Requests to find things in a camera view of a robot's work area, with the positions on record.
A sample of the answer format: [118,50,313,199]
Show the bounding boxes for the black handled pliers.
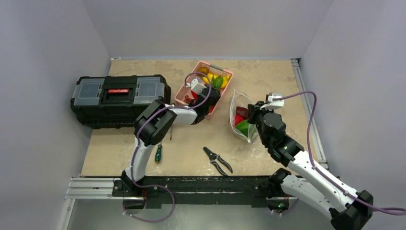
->
[203,147,233,177]

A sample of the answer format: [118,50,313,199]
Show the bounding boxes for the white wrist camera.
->
[260,92,284,111]
[190,78,206,94]

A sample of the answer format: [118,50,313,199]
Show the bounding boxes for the red apple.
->
[234,114,245,127]

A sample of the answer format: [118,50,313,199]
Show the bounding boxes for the black plastic toolbox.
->
[70,74,171,129]

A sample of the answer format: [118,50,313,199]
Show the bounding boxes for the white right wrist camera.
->
[260,92,284,111]

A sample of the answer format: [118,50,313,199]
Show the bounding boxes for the clear dotted zip top bag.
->
[229,89,258,144]

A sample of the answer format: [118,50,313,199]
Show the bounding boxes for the green bell pepper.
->
[236,120,256,138]

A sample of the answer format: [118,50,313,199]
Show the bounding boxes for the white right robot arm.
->
[248,101,373,230]

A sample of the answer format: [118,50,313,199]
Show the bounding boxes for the red chili pepper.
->
[191,91,199,100]

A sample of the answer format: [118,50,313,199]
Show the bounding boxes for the green handled screwdriver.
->
[155,144,162,163]

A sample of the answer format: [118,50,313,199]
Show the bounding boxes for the brown kiwi fruit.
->
[197,67,210,75]

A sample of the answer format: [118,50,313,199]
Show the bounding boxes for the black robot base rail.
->
[112,167,300,210]

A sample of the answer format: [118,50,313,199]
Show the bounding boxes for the yellow banana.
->
[220,74,231,89]

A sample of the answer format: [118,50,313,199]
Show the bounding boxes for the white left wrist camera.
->
[190,78,206,94]

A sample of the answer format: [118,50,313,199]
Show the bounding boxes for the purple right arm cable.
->
[272,91,406,217]

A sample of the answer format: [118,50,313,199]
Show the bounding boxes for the pink perforated plastic basket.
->
[174,61,234,121]

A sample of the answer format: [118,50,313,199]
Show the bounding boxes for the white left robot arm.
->
[121,86,221,196]

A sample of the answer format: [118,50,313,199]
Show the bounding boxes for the dark red mangosteen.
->
[236,106,248,119]

